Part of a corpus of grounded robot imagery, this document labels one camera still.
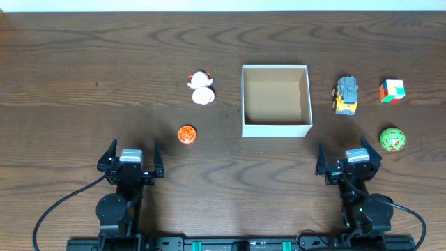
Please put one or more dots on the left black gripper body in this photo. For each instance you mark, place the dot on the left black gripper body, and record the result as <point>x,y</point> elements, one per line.
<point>129,171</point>

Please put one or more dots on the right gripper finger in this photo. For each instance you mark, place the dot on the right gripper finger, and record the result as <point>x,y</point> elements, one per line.
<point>321,163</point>
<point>375,157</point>

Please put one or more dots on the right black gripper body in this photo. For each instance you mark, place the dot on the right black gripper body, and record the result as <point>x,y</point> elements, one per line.
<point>335,174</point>

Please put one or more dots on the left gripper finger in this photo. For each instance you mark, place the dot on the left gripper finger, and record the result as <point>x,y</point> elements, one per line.
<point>157,162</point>
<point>106,162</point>

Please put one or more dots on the green ball with red numbers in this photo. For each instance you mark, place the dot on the green ball with red numbers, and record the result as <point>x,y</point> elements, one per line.
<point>392,139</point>

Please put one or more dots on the orange round toy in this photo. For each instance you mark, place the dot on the orange round toy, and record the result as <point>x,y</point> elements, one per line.
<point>187,134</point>

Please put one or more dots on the multicolour puzzle cube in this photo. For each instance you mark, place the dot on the multicolour puzzle cube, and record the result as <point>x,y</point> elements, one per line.
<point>392,90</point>

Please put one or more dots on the yellow grey toy truck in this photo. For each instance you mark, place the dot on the yellow grey toy truck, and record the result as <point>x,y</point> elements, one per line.
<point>345,96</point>

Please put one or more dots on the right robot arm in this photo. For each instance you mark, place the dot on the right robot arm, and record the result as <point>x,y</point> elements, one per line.
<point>367,216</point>

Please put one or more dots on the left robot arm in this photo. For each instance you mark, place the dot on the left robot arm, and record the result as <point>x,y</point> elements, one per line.
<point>118,212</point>

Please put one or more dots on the white cardboard box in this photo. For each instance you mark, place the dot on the white cardboard box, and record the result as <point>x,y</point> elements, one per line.
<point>275,101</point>

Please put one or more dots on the white pink duck toy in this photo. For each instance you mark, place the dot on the white pink duck toy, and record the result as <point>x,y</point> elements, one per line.
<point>201,83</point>

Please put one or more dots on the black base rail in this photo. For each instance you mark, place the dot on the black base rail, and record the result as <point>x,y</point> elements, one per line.
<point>302,242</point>

